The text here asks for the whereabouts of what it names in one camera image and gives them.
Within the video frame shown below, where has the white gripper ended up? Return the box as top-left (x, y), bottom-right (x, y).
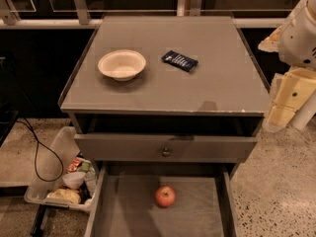
top-left (258, 0), bottom-right (316, 127)

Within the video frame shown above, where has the red apple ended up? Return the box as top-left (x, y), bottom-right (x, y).
top-left (155, 186), bottom-right (176, 208)

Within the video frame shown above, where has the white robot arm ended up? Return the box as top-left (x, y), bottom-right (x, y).
top-left (258, 0), bottom-right (316, 132)

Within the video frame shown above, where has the grey drawer cabinet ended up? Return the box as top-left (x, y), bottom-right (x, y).
top-left (57, 15), bottom-right (272, 237)

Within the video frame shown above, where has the closed top drawer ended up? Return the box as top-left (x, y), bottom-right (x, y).
top-left (75, 133), bottom-right (257, 163)

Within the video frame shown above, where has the open middle drawer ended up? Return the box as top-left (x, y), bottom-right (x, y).
top-left (84, 163), bottom-right (240, 237)

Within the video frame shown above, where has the dark blue snack packet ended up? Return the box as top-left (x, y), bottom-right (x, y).
top-left (161, 50), bottom-right (198, 72)

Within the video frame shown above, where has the white paper bowl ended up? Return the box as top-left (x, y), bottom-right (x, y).
top-left (98, 49), bottom-right (146, 81)

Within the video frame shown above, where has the red snack packet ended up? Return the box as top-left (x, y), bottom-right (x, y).
top-left (66, 159), bottom-right (82, 173)

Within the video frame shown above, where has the small white cup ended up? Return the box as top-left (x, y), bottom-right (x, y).
top-left (62, 172), bottom-right (85, 190)

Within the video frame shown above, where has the clear plastic storage bin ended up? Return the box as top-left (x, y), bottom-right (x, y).
top-left (25, 126), bottom-right (95, 213)

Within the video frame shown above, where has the yellow snack bag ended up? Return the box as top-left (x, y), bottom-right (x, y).
top-left (48, 189), bottom-right (81, 204)

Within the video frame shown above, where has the white cylindrical post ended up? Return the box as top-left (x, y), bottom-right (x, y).
top-left (291, 91), bottom-right (316, 130)

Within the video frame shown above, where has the black cable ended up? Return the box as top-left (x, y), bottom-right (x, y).
top-left (14, 117), bottom-right (65, 183)

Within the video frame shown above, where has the metal railing frame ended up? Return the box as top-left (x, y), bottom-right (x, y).
top-left (0, 0), bottom-right (299, 30)

